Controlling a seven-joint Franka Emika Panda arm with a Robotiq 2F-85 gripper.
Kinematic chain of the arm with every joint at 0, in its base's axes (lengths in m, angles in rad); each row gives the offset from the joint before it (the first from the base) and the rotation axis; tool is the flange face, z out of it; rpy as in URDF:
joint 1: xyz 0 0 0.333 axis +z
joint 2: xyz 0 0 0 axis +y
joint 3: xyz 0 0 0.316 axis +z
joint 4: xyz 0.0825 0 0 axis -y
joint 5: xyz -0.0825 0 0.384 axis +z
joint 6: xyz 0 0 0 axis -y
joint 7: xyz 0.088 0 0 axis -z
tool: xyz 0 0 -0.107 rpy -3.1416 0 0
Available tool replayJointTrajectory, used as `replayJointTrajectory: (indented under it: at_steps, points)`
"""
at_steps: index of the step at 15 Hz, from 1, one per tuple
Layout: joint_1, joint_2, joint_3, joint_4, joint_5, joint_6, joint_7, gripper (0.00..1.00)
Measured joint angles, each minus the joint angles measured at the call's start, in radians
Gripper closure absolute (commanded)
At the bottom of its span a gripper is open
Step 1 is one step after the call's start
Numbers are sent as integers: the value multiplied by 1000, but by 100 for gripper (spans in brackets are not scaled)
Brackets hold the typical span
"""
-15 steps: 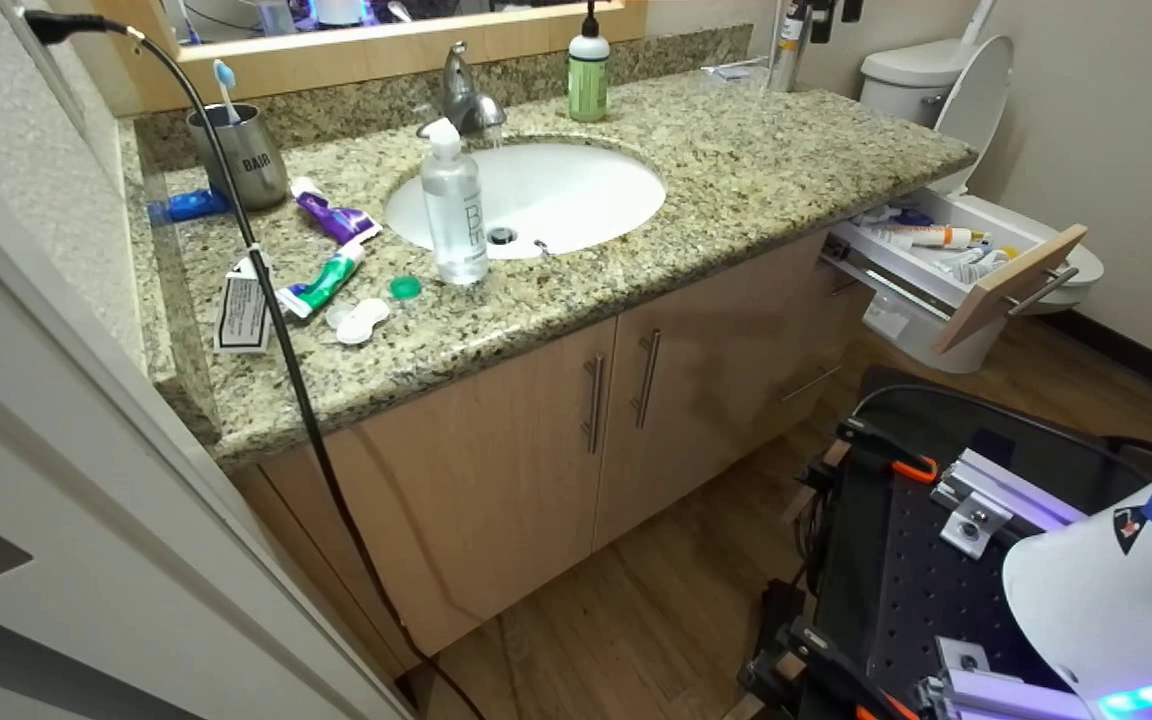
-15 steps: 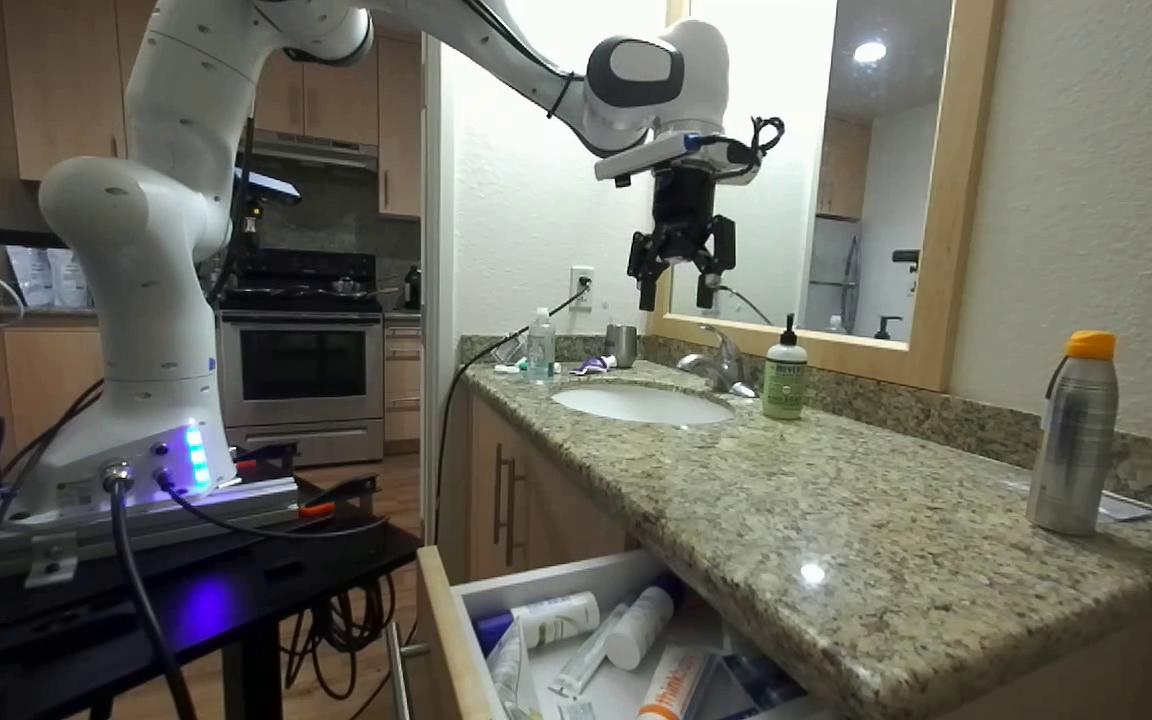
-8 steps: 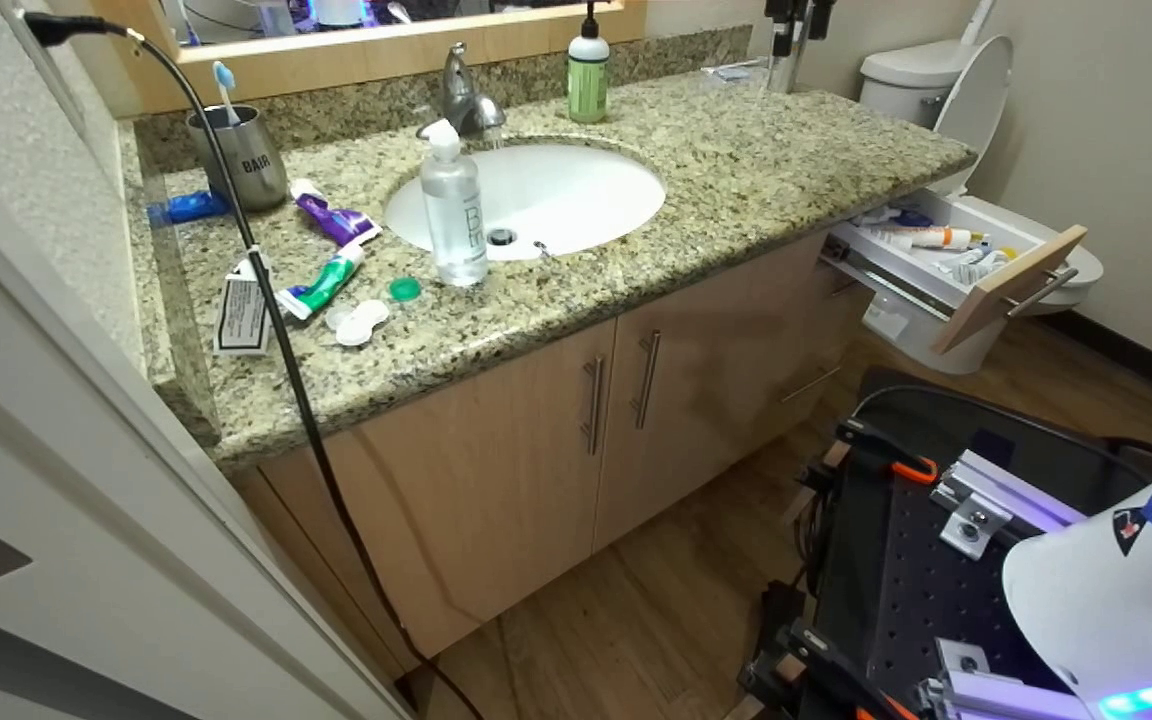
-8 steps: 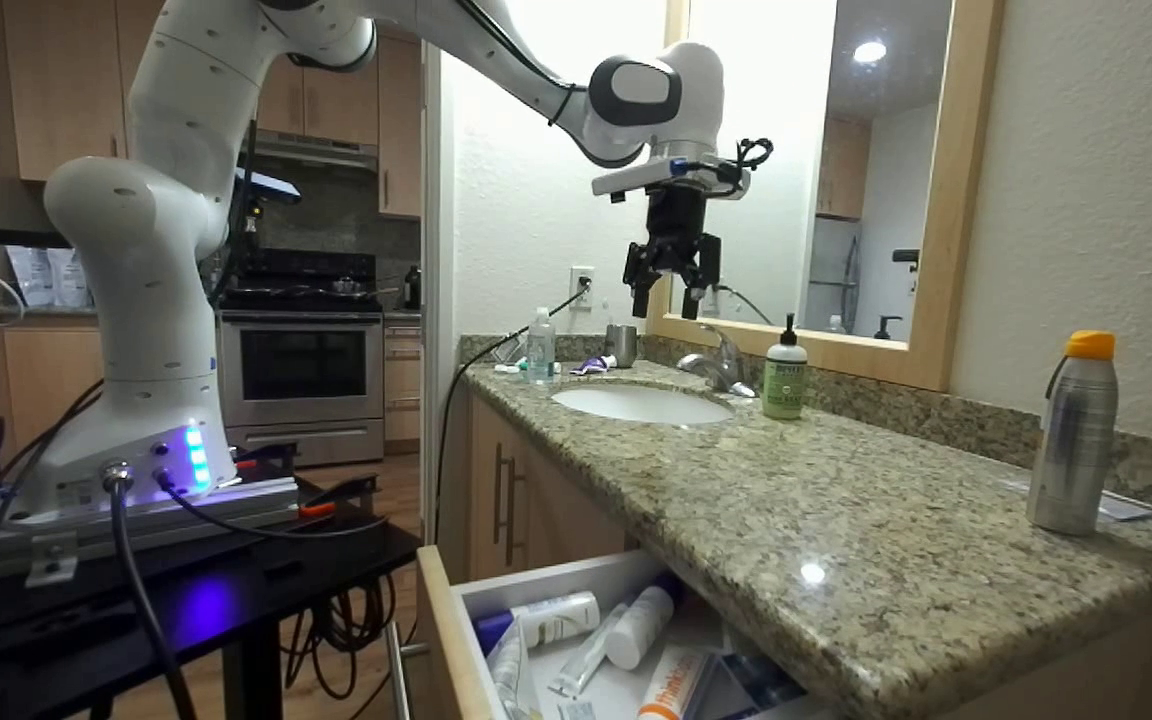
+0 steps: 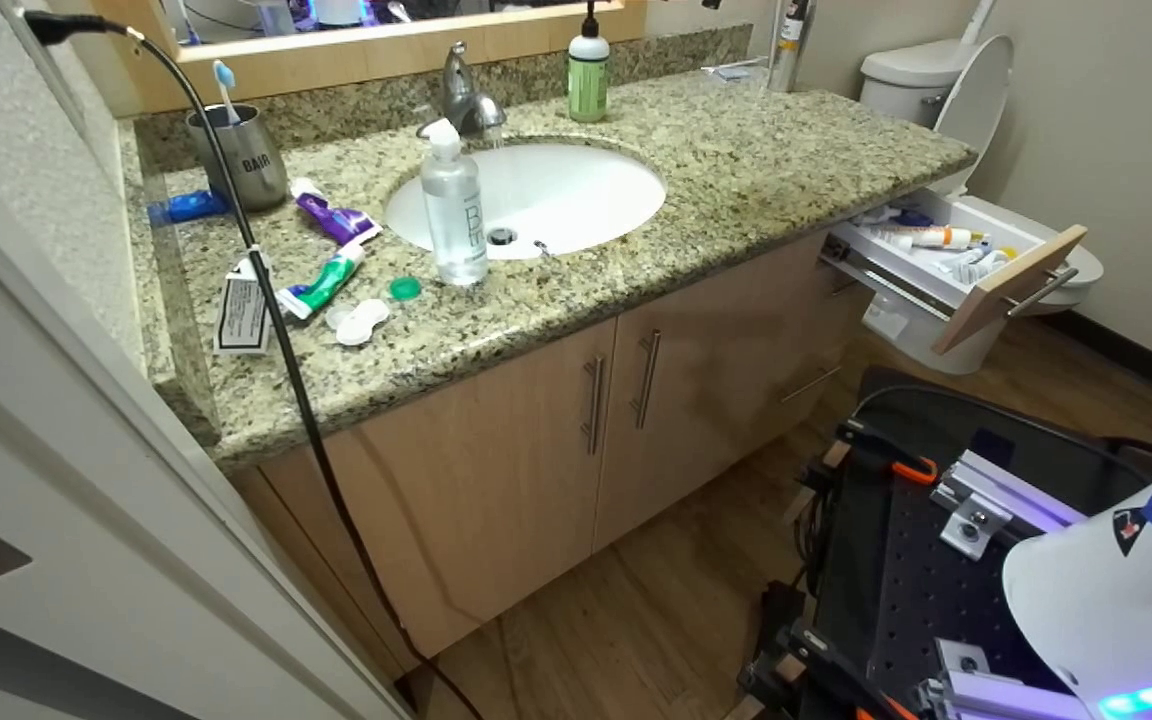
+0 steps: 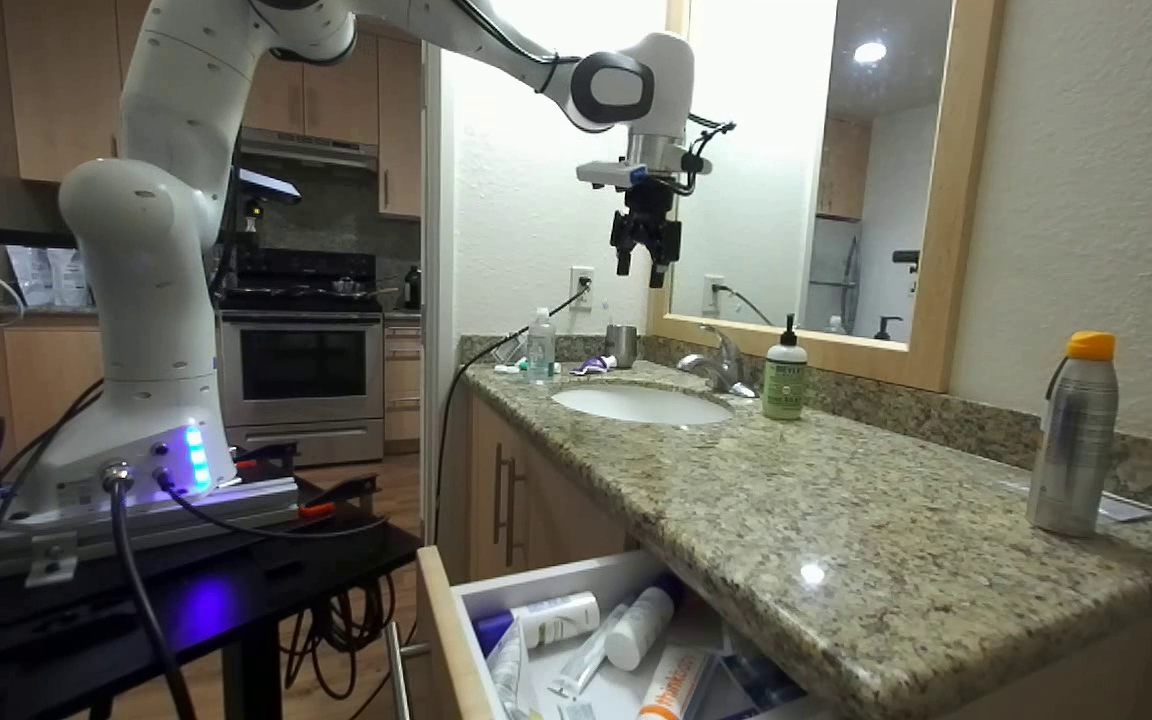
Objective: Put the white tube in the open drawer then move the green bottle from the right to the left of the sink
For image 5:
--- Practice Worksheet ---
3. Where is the blue plastic item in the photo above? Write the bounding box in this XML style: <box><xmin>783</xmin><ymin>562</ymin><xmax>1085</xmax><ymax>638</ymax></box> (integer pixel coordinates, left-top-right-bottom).
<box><xmin>147</xmin><ymin>187</ymin><xmax>233</xmax><ymax>227</ymax></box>

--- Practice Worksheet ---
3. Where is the green white toothpaste tube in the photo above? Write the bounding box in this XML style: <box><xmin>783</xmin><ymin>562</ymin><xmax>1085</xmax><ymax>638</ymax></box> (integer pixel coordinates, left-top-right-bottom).
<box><xmin>271</xmin><ymin>238</ymin><xmax>376</xmax><ymax>327</ymax></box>

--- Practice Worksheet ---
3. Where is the grey metal toothbrush cup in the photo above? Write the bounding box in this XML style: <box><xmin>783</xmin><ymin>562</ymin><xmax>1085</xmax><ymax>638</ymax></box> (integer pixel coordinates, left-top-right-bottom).
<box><xmin>186</xmin><ymin>106</ymin><xmax>295</xmax><ymax>217</ymax></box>

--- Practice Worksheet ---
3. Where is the blue white toothbrush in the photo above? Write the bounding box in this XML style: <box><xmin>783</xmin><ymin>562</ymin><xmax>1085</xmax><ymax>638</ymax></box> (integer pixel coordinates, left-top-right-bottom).
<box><xmin>208</xmin><ymin>58</ymin><xmax>244</xmax><ymax>132</ymax></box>

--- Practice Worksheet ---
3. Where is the chrome faucet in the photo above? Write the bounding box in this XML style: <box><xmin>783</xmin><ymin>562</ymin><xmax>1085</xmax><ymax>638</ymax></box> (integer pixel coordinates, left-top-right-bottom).
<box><xmin>437</xmin><ymin>41</ymin><xmax>513</xmax><ymax>143</ymax></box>

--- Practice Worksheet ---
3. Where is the white paper packet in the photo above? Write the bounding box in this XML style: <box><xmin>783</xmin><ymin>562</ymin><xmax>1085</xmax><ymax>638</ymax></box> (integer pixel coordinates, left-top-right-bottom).
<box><xmin>705</xmin><ymin>58</ymin><xmax>777</xmax><ymax>89</ymax></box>

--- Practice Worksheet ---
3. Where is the black robot table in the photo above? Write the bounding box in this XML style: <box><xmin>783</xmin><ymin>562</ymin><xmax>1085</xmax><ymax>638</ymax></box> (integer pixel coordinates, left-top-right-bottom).
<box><xmin>732</xmin><ymin>374</ymin><xmax>1152</xmax><ymax>720</ymax></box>

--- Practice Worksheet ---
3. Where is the metal cabinet door handle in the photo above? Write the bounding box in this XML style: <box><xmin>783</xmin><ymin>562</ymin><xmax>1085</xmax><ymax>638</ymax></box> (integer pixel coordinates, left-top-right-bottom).
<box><xmin>580</xmin><ymin>347</ymin><xmax>611</xmax><ymax>458</ymax></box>
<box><xmin>632</xmin><ymin>320</ymin><xmax>662</xmax><ymax>433</ymax></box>

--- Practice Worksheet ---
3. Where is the black power cable with plug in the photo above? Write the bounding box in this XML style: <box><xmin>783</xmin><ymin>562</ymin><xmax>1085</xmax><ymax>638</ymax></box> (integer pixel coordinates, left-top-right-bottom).
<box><xmin>21</xmin><ymin>7</ymin><xmax>487</xmax><ymax>720</ymax></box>

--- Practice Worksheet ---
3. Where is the white contact lens case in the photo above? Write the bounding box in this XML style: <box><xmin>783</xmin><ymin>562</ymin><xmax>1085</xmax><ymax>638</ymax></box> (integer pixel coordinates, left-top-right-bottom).
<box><xmin>329</xmin><ymin>295</ymin><xmax>395</xmax><ymax>354</ymax></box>

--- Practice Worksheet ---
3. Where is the silver bottle with orange cap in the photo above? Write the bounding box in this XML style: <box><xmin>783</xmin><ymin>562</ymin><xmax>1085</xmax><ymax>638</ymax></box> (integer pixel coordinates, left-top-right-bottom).
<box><xmin>768</xmin><ymin>0</ymin><xmax>816</xmax><ymax>96</ymax></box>

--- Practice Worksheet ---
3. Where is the orange black clamp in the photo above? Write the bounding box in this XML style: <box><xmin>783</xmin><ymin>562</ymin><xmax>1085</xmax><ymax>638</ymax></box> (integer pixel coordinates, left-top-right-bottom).
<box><xmin>820</xmin><ymin>416</ymin><xmax>946</xmax><ymax>496</ymax></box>
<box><xmin>748</xmin><ymin>624</ymin><xmax>910</xmax><ymax>720</ymax></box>

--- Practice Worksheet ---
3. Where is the clear soap pump bottle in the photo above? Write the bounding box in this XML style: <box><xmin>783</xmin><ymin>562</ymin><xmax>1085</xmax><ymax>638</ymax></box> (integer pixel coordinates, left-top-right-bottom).
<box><xmin>415</xmin><ymin>115</ymin><xmax>492</xmax><ymax>292</ymax></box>

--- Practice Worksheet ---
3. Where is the wooden framed mirror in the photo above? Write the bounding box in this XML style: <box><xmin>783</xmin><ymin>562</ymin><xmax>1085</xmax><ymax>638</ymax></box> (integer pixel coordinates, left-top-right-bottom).
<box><xmin>90</xmin><ymin>0</ymin><xmax>650</xmax><ymax>115</ymax></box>

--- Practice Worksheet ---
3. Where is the aluminium robot base mount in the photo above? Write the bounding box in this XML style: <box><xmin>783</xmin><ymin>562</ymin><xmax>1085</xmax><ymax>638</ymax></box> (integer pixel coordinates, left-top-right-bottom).
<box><xmin>927</xmin><ymin>446</ymin><xmax>1101</xmax><ymax>720</ymax></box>

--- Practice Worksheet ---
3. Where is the wooden vanity cabinet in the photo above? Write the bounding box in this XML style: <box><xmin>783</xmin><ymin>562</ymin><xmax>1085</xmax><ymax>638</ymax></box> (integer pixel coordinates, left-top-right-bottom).
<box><xmin>233</xmin><ymin>223</ymin><xmax>872</xmax><ymax>686</ymax></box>

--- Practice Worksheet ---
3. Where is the open wooden drawer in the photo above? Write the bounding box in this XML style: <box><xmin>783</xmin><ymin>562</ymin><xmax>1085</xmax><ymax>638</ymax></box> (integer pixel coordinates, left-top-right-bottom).
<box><xmin>820</xmin><ymin>187</ymin><xmax>1091</xmax><ymax>357</ymax></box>

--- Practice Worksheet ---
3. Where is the green bottle with black nozzle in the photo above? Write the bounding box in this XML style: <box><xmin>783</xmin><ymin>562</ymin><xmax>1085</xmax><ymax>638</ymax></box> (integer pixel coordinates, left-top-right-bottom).
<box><xmin>563</xmin><ymin>0</ymin><xmax>615</xmax><ymax>127</ymax></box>

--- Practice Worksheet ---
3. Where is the white sink basin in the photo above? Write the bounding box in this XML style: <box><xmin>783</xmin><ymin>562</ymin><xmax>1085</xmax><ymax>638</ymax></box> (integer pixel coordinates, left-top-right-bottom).
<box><xmin>379</xmin><ymin>136</ymin><xmax>671</xmax><ymax>265</ymax></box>

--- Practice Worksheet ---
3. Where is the white toilet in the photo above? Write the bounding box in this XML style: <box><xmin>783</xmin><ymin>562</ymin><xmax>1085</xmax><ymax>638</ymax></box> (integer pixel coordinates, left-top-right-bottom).
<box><xmin>852</xmin><ymin>31</ymin><xmax>1113</xmax><ymax>382</ymax></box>

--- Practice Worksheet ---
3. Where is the white door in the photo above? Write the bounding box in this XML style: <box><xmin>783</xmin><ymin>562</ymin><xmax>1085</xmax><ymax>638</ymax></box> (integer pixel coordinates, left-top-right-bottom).
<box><xmin>0</xmin><ymin>172</ymin><xmax>413</xmax><ymax>720</ymax></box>

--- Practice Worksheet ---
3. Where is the purple toothpaste tube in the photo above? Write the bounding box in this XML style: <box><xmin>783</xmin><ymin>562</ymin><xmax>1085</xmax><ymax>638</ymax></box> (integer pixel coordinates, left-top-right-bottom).
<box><xmin>287</xmin><ymin>177</ymin><xmax>383</xmax><ymax>253</ymax></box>

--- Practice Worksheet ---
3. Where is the orange white tube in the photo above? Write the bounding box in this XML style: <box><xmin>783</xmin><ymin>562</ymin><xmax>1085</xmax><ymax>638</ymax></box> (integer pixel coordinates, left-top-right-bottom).
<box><xmin>905</xmin><ymin>223</ymin><xmax>986</xmax><ymax>256</ymax></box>

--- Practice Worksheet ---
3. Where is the dark blue drawer item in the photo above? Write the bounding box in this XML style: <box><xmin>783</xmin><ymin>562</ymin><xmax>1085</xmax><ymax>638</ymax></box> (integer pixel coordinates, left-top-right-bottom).
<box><xmin>889</xmin><ymin>196</ymin><xmax>938</xmax><ymax>233</ymax></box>

